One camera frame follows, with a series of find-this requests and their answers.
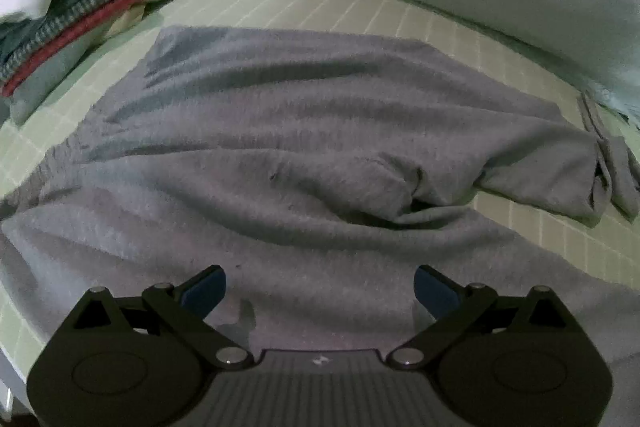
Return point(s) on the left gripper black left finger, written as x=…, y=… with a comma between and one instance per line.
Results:
x=134, y=361

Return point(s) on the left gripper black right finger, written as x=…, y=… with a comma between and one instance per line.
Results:
x=505, y=361

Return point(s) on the grey long-sleeve garment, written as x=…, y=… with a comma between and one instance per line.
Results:
x=319, y=170

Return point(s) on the pale green folded garment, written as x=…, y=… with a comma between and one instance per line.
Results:
x=33, y=90

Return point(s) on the red folded garment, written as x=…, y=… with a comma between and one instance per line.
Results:
x=67, y=36

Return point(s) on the green checked bed sheet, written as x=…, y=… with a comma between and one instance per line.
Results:
x=610, y=250

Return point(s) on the checked folded garment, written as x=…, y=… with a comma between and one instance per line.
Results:
x=22, y=40

